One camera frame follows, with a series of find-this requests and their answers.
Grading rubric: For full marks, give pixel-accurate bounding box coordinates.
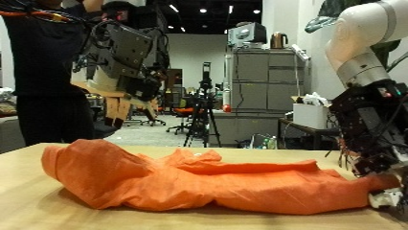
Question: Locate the orange cloth garment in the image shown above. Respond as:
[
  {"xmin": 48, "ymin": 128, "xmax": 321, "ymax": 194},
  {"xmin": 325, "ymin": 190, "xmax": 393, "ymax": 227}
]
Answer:
[{"xmin": 41, "ymin": 138, "xmax": 401, "ymax": 216}]

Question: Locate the person in dark clothing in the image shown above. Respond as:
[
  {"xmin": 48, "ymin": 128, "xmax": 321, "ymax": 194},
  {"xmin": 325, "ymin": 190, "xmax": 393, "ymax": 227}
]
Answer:
[{"xmin": 0, "ymin": 0, "xmax": 98, "ymax": 148}]

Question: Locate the dark side table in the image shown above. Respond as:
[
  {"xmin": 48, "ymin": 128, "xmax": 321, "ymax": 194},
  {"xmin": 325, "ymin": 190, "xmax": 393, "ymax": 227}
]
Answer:
[{"xmin": 278, "ymin": 117, "xmax": 343, "ymax": 151}]

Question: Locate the white storage box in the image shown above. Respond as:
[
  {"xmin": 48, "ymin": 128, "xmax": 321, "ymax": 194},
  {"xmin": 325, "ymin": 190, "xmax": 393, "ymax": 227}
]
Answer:
[{"xmin": 292, "ymin": 103, "xmax": 331, "ymax": 130}]

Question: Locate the brown door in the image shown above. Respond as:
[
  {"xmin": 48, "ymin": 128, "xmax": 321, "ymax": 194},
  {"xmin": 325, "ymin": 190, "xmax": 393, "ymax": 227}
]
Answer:
[{"xmin": 165, "ymin": 68, "xmax": 185, "ymax": 91}]

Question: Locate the white plastic bag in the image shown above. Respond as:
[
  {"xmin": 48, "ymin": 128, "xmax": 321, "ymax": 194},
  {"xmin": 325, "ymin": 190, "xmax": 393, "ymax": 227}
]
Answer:
[{"xmin": 299, "ymin": 91, "xmax": 329, "ymax": 107}]

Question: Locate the orange seat office chair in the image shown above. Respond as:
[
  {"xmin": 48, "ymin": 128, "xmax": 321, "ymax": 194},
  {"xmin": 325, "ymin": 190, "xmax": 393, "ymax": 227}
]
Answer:
[
  {"xmin": 134, "ymin": 106, "xmax": 169, "ymax": 127},
  {"xmin": 165, "ymin": 106, "xmax": 198, "ymax": 136}
]

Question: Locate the black office chair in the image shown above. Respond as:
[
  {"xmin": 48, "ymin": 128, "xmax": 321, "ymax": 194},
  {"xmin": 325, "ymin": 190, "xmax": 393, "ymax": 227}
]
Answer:
[{"xmin": 90, "ymin": 106, "xmax": 122, "ymax": 141}]

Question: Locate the white power strip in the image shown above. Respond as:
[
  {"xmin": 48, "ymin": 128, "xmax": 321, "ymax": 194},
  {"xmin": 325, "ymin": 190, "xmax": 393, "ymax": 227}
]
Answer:
[{"xmin": 290, "ymin": 43, "xmax": 311, "ymax": 62}]

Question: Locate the grey boxy monitor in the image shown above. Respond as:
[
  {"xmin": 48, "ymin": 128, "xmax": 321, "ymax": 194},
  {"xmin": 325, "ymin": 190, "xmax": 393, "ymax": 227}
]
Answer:
[{"xmin": 227, "ymin": 22, "xmax": 267, "ymax": 50}]

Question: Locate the low grey cabinet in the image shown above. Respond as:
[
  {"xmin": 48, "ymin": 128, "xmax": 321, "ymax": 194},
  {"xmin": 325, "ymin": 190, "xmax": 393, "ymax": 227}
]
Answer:
[{"xmin": 207, "ymin": 109, "xmax": 287, "ymax": 149}]

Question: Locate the tall grey filing cabinet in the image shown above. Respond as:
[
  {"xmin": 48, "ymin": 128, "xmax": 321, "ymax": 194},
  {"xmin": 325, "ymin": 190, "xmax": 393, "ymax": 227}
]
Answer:
[{"xmin": 224, "ymin": 47, "xmax": 311, "ymax": 113}]

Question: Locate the patterned cushion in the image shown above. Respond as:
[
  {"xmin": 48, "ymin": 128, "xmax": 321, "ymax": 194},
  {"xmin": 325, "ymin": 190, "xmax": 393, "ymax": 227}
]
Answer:
[{"xmin": 0, "ymin": 101, "xmax": 17, "ymax": 118}]

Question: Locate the copper kettle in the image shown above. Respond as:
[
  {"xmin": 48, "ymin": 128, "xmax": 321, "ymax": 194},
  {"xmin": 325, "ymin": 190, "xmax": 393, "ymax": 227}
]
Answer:
[{"xmin": 268, "ymin": 31, "xmax": 290, "ymax": 50}]

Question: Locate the black camera tripod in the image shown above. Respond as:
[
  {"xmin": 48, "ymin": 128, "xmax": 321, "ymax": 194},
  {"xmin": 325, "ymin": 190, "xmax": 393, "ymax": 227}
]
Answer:
[{"xmin": 182, "ymin": 61, "xmax": 222, "ymax": 149}]

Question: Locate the orange cable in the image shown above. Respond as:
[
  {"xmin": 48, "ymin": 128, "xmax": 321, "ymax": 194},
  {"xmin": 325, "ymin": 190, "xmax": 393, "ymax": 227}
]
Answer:
[{"xmin": 0, "ymin": 9, "xmax": 82, "ymax": 24}]

